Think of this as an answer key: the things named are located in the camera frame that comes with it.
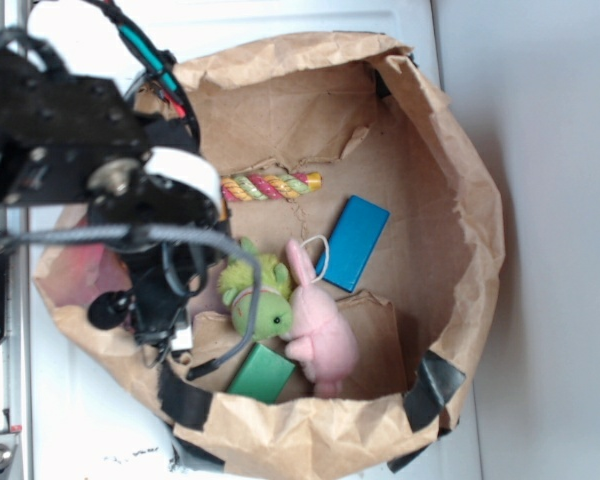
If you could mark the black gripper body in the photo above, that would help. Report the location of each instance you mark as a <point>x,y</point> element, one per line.
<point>68,139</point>

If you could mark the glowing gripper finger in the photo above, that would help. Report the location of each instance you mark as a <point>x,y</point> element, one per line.
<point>186,168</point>

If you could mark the green plush frog toy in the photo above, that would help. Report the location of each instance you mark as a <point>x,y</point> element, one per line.
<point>236,287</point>

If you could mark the blue wooden block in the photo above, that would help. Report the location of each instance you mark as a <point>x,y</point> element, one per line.
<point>352,243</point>

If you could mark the pink plush bunny toy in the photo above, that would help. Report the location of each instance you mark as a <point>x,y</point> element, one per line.
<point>320,339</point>

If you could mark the green wooden block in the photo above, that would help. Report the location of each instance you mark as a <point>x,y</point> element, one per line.
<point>262,375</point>

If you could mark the brown paper bag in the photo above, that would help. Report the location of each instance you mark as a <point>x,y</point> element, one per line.
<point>355,107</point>

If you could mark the aluminium frame rail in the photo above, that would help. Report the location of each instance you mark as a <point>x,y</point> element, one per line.
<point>16,451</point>

